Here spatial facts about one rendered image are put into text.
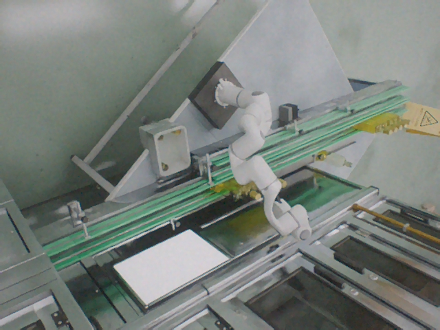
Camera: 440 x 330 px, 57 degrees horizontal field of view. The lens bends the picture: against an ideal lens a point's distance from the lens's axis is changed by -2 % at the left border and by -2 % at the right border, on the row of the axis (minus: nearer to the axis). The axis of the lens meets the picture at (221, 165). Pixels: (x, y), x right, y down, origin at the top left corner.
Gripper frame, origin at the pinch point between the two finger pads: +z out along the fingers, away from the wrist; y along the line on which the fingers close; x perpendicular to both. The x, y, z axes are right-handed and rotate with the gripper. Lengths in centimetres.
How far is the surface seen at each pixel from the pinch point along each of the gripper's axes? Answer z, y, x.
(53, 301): -47, 19, 93
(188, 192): 23.1, 3.9, 32.6
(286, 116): 56, 19, -41
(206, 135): 49, 21, 12
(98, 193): 86, -16, 72
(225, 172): 29.8, 6.3, 9.8
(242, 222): 10.5, -12.7, 10.7
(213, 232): 9.9, -12.9, 26.1
